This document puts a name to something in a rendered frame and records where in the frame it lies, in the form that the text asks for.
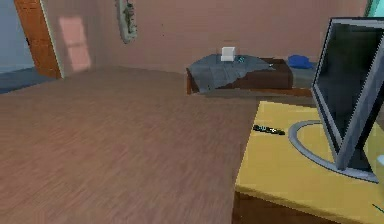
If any yellow topped wooden stand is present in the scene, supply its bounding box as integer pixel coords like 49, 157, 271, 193
231, 100, 384, 224

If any brown bed with grey blanket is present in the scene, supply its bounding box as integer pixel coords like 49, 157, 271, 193
185, 53, 318, 99

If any white box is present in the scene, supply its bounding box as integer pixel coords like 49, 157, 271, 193
220, 46, 236, 63

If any black remote control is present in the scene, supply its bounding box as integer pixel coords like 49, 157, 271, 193
252, 124, 286, 136

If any blue pillow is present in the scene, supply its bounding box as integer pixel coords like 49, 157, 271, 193
287, 54, 316, 70

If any grey television set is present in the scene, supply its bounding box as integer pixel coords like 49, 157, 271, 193
287, 17, 384, 184

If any orange wooden room door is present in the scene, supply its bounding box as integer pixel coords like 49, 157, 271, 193
13, 0, 63, 80

